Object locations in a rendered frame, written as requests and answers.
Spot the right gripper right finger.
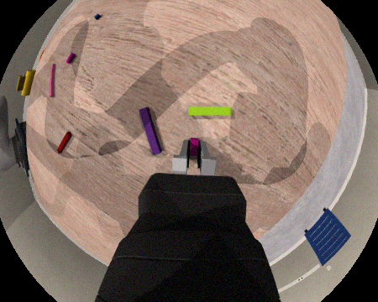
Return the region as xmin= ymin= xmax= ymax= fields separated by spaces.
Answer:
xmin=197 ymin=141 xmax=217 ymax=175

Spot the purple rod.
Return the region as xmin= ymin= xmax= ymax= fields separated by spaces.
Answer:
xmin=139 ymin=107 xmax=162 ymax=155

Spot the dark red rod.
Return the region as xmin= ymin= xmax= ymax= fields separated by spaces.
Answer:
xmin=57 ymin=132 xmax=72 ymax=154

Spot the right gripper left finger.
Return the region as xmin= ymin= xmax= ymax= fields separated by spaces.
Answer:
xmin=172 ymin=140 xmax=190 ymax=174

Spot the pink rod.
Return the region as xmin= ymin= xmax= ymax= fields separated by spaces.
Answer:
xmin=50 ymin=64 xmax=55 ymax=97

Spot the lime green rod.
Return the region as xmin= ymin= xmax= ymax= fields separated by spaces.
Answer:
xmin=189 ymin=107 xmax=232 ymax=115

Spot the small magenta block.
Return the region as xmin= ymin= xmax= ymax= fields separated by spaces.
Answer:
xmin=66 ymin=53 xmax=76 ymax=64
xmin=189 ymin=138 xmax=199 ymax=155

